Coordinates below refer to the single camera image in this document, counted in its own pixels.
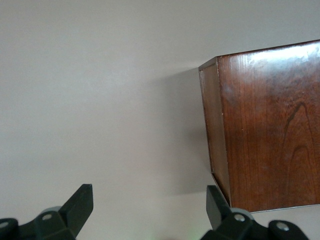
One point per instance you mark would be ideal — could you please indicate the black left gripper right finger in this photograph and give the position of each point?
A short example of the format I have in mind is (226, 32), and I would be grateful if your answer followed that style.
(220, 215)

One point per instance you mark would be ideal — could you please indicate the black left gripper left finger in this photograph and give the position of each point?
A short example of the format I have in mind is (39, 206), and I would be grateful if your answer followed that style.
(72, 212)

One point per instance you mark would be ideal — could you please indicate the dark brown wooden cabinet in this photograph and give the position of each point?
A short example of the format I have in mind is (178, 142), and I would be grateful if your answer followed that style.
(270, 125)

